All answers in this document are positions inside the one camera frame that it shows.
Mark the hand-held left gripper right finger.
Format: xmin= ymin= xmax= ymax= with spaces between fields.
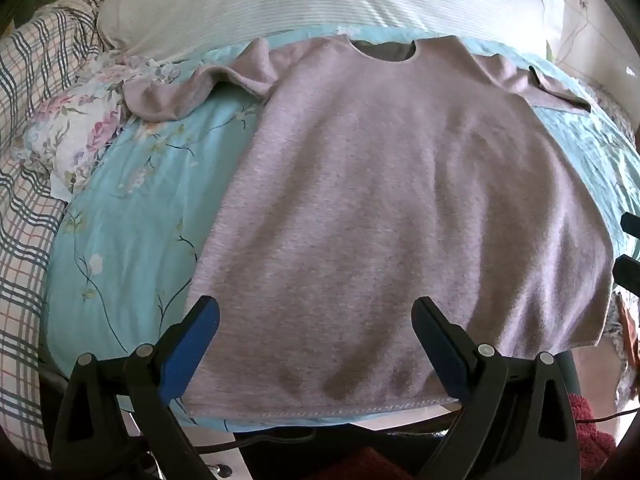
xmin=410 ymin=296 xmax=582 ymax=480

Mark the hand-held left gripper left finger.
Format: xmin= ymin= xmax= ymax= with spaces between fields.
xmin=51 ymin=295 xmax=221 ymax=480

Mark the pink knit sweater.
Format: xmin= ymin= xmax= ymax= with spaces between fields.
xmin=123 ymin=35 xmax=617 ymax=417

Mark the light blue floral bedsheet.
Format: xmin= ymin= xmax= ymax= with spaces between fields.
xmin=42 ymin=24 xmax=640 ymax=435

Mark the red cloth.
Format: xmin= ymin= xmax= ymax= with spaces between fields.
xmin=314 ymin=393 xmax=618 ymax=480

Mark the plaid blanket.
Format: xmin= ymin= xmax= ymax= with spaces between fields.
xmin=0 ymin=0 xmax=117 ymax=470

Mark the white floral cloth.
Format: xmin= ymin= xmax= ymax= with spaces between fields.
xmin=12 ymin=51 xmax=186 ymax=204

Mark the white striped pillow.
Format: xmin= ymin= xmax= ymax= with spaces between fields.
xmin=96 ymin=0 xmax=547 ymax=61

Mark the black cable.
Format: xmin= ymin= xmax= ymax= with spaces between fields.
xmin=573 ymin=402 xmax=632 ymax=424

